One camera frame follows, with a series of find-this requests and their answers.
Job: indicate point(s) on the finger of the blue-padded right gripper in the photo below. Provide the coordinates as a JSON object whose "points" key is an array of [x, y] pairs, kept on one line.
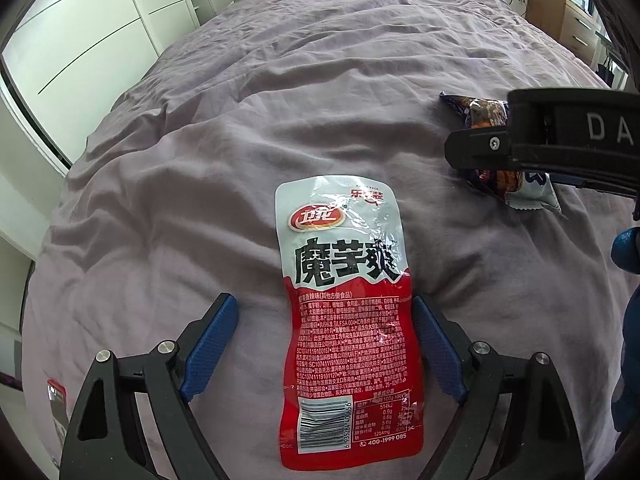
{"points": [[569, 157]]}

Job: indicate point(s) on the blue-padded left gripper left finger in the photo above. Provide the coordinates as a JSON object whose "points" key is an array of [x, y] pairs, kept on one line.
{"points": [[105, 438]]}

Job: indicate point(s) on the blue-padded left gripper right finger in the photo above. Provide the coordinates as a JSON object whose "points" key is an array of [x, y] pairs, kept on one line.
{"points": [[539, 439]]}

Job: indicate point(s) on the white blue chocolate bag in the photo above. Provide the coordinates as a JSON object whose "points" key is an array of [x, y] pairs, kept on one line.
{"points": [[480, 151]]}

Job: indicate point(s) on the red and white konjac packet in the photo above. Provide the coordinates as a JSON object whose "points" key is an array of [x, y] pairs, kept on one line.
{"points": [[352, 380]]}

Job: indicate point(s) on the blue-gloved right hand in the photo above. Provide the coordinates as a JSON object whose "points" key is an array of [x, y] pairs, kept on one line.
{"points": [[625, 402]]}

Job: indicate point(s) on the wooden drawer cabinet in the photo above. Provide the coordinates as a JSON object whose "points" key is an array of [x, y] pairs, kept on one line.
{"points": [[567, 24]]}

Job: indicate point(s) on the purple bed duvet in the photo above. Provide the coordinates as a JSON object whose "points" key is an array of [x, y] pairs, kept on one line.
{"points": [[172, 203]]}

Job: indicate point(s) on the white wardrobe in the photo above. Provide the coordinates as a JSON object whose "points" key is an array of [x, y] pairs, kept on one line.
{"points": [[68, 61]]}

